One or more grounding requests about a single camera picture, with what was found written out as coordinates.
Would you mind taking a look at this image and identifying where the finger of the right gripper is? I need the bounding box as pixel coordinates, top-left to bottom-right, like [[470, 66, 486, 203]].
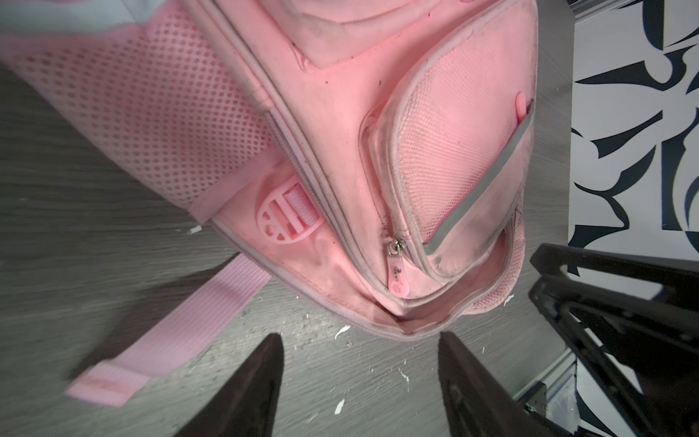
[[529, 276, 698, 436], [530, 243, 698, 298]]

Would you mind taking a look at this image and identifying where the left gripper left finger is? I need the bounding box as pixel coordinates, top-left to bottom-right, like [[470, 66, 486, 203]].
[[177, 333, 284, 437]]

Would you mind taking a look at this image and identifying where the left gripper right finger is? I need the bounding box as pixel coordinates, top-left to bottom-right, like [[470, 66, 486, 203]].
[[438, 331, 568, 437]]

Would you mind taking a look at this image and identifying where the pink student backpack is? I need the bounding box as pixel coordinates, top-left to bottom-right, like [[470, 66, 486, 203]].
[[1, 1, 539, 407]]

